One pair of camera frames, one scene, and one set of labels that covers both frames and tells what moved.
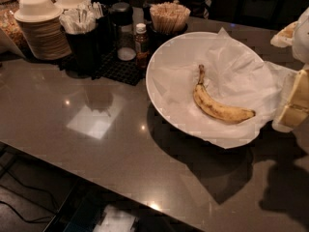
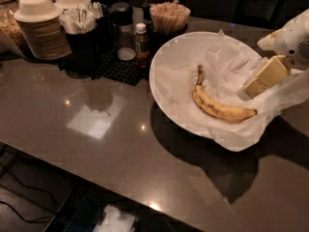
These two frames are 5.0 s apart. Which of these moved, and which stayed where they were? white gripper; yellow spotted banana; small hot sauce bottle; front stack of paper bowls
Moved: white gripper
Stayed: small hot sauce bottle; front stack of paper bowls; yellow spotted banana
